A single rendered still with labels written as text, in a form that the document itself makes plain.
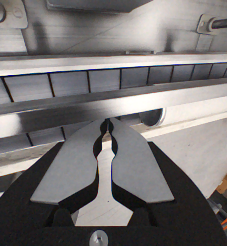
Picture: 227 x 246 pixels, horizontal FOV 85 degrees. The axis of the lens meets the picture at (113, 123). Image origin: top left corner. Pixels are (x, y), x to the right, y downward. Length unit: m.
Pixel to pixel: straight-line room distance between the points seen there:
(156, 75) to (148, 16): 0.09
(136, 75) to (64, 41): 0.10
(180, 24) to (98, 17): 0.13
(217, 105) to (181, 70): 0.07
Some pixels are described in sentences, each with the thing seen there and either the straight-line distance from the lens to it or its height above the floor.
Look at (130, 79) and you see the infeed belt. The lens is 0.16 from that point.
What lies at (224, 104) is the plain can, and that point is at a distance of 0.22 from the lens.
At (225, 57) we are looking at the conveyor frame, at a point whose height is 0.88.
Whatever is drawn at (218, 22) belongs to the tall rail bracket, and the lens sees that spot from 0.30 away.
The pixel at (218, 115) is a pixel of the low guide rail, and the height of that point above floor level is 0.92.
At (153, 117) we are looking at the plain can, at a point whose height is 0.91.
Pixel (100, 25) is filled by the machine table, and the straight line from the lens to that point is 0.20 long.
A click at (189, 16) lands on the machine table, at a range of 0.28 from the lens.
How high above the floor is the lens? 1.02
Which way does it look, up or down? 52 degrees down
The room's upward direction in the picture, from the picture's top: 145 degrees clockwise
